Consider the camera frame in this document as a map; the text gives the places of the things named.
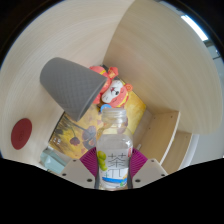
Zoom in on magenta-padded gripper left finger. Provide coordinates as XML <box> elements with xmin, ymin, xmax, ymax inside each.
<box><xmin>60</xmin><ymin>147</ymin><xmax>100</xmax><ymax>190</ymax></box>

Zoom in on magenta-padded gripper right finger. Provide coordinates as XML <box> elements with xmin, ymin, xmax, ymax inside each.
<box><xmin>128</xmin><ymin>147</ymin><xmax>169</xmax><ymax>189</ymax></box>

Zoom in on clear plastic drink bottle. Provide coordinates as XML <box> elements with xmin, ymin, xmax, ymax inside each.
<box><xmin>94</xmin><ymin>107</ymin><xmax>135</xmax><ymax>191</ymax></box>

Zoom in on teal faceted vase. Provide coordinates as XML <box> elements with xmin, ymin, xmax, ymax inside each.
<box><xmin>39</xmin><ymin>146</ymin><xmax>73</xmax><ymax>175</ymax></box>

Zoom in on light wooden shelf unit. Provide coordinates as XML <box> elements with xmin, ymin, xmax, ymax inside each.
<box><xmin>139</xmin><ymin>109</ymin><xmax>195</xmax><ymax>174</ymax></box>

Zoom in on yellow poppy flower painting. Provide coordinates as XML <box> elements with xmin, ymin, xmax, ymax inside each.
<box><xmin>48</xmin><ymin>89</ymin><xmax>148</xmax><ymax>161</ymax></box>

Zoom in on flat round red coaster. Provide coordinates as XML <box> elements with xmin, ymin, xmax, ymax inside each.
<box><xmin>10</xmin><ymin>117</ymin><xmax>34</xmax><ymax>151</ymax></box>

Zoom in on red plush toy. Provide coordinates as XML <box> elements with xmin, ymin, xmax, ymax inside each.
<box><xmin>89</xmin><ymin>64</ymin><xmax>134</xmax><ymax>113</ymax></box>

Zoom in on grey ribbed mug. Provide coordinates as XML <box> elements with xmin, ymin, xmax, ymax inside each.
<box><xmin>39</xmin><ymin>56</ymin><xmax>108</xmax><ymax>123</ymax></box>

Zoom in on ceiling light panel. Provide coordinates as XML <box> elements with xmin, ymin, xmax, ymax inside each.
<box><xmin>180</xmin><ymin>14</ymin><xmax>210</xmax><ymax>43</ymax></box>

